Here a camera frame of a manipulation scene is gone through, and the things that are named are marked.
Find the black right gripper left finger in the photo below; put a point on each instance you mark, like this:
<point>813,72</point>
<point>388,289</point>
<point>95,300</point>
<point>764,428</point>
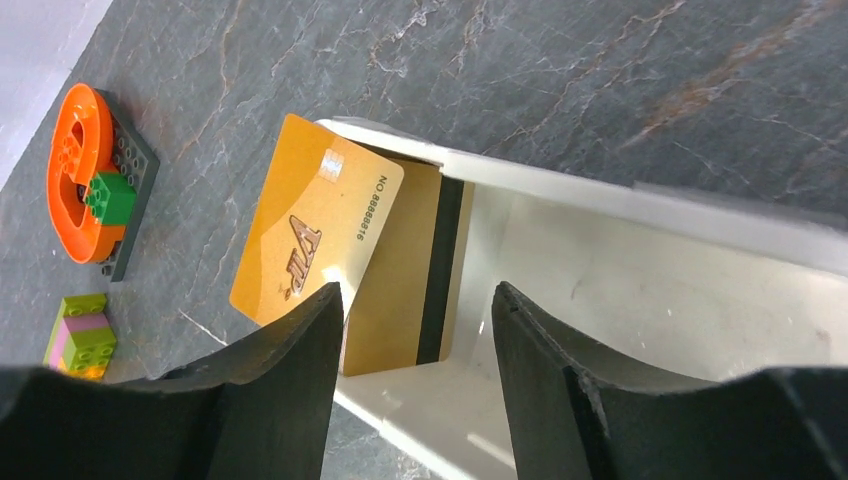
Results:
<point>256,409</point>

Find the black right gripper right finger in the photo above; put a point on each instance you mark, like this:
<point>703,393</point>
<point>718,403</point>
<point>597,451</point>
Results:
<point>579,409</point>

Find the gold VIP credit card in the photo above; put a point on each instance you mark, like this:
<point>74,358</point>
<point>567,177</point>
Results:
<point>321,211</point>

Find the white plastic tray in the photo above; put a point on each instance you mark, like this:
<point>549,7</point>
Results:
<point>708,288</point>

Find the colourful block stack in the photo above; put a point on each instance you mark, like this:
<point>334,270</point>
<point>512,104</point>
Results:
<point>82,342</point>

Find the green small block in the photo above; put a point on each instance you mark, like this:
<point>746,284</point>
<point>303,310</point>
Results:
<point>110,199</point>

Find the orange letter e shape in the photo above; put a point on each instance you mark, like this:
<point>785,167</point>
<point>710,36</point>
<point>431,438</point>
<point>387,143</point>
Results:
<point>81,147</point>

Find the dark square base plate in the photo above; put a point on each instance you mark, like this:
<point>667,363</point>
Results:
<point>139,165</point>

